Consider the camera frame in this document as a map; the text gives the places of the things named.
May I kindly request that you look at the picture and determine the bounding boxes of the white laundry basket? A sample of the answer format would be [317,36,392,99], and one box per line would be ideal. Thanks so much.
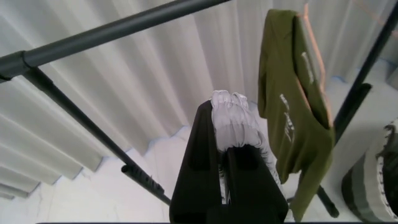
[340,118,398,222]

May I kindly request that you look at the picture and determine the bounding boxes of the pink clothes hanger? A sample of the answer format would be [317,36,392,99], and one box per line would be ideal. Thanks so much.
[354,0,398,38]
[295,2,335,128]

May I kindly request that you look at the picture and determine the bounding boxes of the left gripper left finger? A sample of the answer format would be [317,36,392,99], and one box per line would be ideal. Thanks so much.
[169,100,224,223]

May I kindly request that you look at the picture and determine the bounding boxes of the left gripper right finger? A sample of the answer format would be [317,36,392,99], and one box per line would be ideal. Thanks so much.
[219,144,290,223]

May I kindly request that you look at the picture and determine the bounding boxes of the green long-sleeved shirt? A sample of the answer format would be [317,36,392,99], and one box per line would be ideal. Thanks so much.
[257,8,336,222]

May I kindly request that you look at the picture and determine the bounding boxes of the black clothes rack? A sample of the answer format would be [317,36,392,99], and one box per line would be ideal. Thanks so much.
[0,0,398,218]

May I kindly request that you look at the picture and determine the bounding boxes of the pale grey shorts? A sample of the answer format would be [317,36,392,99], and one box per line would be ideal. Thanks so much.
[210,90,295,222]

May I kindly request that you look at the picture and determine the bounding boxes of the white curtain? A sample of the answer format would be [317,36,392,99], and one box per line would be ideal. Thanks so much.
[0,0,398,200]

